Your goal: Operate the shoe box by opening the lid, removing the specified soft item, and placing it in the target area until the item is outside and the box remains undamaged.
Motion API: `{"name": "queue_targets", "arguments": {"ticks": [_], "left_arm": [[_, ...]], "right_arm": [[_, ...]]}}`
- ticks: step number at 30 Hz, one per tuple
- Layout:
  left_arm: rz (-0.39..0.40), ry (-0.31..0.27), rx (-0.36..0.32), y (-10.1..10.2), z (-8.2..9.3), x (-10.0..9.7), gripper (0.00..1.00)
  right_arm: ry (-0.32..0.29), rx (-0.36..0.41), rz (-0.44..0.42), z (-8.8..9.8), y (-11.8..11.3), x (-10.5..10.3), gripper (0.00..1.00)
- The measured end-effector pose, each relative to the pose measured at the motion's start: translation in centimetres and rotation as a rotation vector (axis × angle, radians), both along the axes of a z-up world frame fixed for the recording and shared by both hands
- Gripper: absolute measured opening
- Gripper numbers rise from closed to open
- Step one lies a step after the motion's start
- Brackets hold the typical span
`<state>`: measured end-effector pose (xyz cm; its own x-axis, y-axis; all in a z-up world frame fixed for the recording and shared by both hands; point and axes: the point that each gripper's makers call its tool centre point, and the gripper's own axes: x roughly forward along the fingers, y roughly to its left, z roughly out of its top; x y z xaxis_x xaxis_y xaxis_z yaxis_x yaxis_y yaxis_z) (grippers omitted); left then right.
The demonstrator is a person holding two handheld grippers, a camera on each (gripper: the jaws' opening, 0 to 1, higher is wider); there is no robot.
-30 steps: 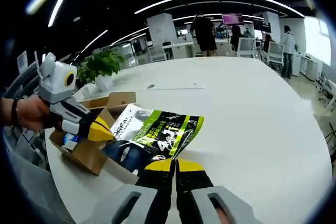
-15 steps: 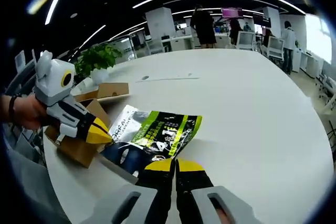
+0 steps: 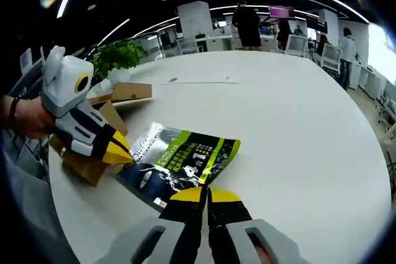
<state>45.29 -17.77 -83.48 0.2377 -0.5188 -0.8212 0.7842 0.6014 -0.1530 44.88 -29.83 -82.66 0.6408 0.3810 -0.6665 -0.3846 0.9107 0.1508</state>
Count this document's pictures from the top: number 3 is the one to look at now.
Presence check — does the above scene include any black green soft pouch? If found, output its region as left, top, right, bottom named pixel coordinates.
left=116, top=121, right=241, bottom=212

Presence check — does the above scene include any black wristband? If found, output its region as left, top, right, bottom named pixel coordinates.
left=9, top=96, right=21, bottom=129

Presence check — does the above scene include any brown cardboard shoe box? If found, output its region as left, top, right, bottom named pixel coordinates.
left=50, top=82, right=153, bottom=187

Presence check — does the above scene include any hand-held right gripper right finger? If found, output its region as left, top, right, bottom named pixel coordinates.
left=207, top=187, right=310, bottom=264

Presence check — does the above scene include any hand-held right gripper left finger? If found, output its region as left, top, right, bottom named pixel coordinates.
left=95, top=187, right=207, bottom=264

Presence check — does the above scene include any purple wall screen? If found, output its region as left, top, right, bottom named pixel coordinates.
left=268, top=6, right=295, bottom=18

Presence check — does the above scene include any person's left hand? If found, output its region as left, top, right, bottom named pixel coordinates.
left=14, top=95, right=59, bottom=140

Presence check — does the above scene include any potted green plant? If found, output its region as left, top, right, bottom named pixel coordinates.
left=89, top=40, right=149, bottom=84

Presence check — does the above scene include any white table cable strip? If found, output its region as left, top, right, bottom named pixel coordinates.
left=160, top=75, right=239, bottom=86

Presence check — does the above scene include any person's grey shirt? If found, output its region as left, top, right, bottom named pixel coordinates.
left=4, top=149, right=81, bottom=264

